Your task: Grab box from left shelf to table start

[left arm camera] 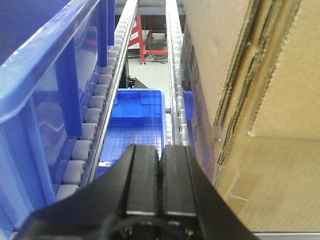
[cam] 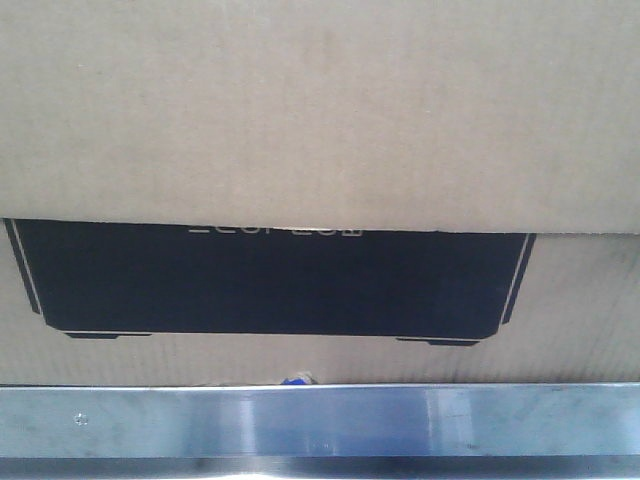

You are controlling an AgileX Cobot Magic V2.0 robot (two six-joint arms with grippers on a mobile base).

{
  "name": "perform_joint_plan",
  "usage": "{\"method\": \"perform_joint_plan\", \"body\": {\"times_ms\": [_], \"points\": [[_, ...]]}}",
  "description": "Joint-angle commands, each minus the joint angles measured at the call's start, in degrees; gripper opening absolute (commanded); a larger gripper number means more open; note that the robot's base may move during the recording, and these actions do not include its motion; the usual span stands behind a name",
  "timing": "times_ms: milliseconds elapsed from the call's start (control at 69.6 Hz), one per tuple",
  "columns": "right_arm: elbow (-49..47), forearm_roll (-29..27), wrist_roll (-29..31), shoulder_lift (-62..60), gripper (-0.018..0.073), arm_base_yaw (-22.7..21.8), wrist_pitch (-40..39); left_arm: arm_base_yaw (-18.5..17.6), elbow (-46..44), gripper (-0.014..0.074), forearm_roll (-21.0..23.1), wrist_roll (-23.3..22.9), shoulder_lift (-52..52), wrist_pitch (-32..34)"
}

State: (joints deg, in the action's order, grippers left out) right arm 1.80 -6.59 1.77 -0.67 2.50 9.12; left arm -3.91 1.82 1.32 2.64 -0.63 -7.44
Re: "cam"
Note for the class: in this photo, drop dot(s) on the metal shelf front rail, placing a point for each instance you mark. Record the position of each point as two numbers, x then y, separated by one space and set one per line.
432 431

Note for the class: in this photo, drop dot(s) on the brown cardboard box black print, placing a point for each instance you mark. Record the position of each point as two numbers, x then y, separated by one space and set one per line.
500 116

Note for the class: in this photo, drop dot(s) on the small blue white object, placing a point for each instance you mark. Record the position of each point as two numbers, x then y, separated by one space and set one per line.
299 379

